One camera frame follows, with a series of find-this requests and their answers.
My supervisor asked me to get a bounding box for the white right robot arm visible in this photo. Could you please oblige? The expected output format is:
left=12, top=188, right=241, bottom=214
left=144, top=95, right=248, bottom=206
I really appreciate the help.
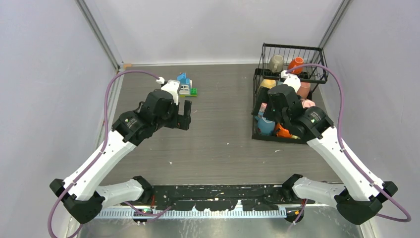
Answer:
left=252, top=85, right=398, bottom=225

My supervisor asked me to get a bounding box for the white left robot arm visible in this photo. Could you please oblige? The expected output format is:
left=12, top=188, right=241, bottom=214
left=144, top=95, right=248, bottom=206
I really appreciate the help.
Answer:
left=50, top=89, right=192, bottom=224

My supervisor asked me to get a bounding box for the aluminium slotted rail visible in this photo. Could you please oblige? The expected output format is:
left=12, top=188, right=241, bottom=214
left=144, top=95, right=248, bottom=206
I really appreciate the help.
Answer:
left=96, top=206, right=287, bottom=219

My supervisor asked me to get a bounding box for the salmon pink mug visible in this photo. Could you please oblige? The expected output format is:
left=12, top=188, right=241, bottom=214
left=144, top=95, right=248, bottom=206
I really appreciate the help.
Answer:
left=297, top=82, right=311, bottom=99

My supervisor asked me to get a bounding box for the pink faceted mug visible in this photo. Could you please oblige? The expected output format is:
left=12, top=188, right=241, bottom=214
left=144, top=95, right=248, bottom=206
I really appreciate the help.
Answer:
left=302, top=99, right=316, bottom=109

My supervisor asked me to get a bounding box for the blue floral mug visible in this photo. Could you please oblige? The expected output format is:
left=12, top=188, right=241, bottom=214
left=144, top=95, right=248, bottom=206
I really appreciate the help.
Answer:
left=255, top=115, right=276, bottom=136

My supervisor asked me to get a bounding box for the pink patterned mug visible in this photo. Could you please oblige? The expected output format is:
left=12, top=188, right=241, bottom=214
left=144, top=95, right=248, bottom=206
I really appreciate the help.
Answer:
left=259, top=103, right=267, bottom=114

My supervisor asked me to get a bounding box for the orange mug black handle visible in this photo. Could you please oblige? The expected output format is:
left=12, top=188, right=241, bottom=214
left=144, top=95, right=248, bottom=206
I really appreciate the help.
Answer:
left=274, top=123, right=293, bottom=138

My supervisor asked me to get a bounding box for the black wire dish rack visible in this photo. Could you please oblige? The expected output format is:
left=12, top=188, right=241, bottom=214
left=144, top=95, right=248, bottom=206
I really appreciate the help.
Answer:
left=251, top=43, right=333, bottom=144

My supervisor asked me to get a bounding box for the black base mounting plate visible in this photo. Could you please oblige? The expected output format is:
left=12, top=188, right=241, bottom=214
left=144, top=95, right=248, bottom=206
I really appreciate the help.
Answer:
left=129, top=184, right=303, bottom=211

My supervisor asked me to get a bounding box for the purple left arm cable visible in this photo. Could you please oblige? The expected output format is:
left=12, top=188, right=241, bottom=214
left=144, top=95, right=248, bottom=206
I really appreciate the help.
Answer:
left=47, top=69, right=162, bottom=238

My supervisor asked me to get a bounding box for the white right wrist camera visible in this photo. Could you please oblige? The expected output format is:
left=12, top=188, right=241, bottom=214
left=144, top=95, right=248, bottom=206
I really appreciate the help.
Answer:
left=280, top=70, right=301, bottom=93

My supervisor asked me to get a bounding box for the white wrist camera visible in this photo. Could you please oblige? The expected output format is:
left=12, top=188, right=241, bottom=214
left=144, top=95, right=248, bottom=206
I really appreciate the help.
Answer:
left=156, top=77, right=181, bottom=106
left=280, top=70, right=301, bottom=93

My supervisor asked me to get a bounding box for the yellow mug in rack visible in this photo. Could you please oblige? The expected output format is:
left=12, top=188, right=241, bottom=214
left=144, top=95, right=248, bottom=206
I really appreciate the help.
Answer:
left=259, top=79, right=277, bottom=89

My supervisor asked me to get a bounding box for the toy brick house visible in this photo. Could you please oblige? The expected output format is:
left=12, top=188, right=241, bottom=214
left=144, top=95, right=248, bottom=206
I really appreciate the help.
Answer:
left=177, top=73, right=198, bottom=97

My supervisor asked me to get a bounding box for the orange mug upper shelf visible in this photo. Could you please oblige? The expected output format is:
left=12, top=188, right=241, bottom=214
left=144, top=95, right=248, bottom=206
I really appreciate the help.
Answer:
left=288, top=57, right=304, bottom=75

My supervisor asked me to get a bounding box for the beige mug upper shelf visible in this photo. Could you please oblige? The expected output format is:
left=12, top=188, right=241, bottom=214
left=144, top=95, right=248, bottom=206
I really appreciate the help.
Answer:
left=268, top=55, right=284, bottom=73

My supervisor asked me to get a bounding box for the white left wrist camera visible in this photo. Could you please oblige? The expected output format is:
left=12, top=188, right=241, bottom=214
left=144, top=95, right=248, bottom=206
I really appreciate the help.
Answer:
left=156, top=77, right=181, bottom=106

